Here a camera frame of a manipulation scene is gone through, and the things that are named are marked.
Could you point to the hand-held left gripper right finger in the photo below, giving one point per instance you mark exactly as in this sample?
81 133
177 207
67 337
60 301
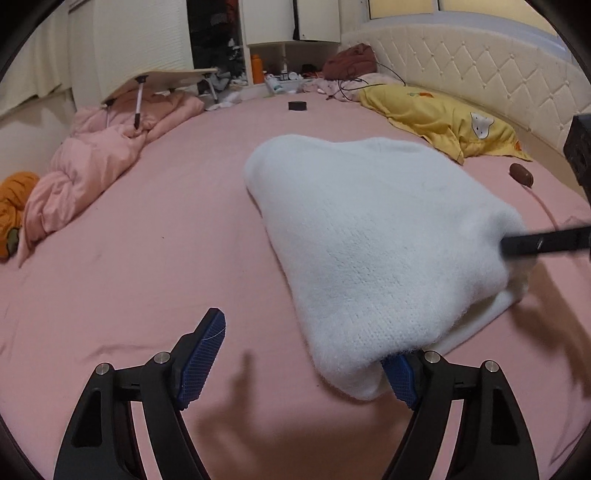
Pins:
401 378

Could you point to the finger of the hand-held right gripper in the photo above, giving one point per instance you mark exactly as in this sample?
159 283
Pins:
545 242

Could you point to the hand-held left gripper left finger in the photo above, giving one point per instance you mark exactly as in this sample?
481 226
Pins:
203 355

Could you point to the white towel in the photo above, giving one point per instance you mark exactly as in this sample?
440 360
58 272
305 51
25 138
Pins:
369 230

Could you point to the dark hanging clothes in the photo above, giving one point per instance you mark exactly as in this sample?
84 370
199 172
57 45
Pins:
207 27

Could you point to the cream tufted headboard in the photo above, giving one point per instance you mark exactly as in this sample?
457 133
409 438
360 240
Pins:
485 69

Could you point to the pink bed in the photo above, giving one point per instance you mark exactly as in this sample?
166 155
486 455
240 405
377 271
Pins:
161 221

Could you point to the yellow pillow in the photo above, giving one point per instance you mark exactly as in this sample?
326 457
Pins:
429 115

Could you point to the pink quilt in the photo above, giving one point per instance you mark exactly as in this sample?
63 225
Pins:
92 157

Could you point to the dark red bag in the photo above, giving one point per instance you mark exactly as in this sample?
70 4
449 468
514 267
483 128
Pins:
351 62

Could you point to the orange pumpkin plush pillow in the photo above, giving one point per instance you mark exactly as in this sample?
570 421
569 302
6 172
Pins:
14 194

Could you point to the white crumpled cloth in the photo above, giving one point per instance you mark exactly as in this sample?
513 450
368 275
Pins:
226 99

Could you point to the pink patterned cloth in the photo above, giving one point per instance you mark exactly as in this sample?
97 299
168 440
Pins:
323 85

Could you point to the small black box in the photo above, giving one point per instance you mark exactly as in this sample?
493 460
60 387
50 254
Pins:
297 106

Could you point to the white plastic bottle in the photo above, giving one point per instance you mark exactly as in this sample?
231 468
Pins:
272 85

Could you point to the folding lap table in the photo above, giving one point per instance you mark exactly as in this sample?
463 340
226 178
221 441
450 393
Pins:
161 76

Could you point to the orange bottle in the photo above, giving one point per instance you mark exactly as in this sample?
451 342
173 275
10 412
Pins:
256 69

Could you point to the white louvered wardrobe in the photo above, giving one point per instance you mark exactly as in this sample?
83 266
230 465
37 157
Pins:
138 37

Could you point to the white cabinet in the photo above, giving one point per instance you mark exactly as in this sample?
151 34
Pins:
272 23

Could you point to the cream curtain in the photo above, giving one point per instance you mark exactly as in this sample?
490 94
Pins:
32 60

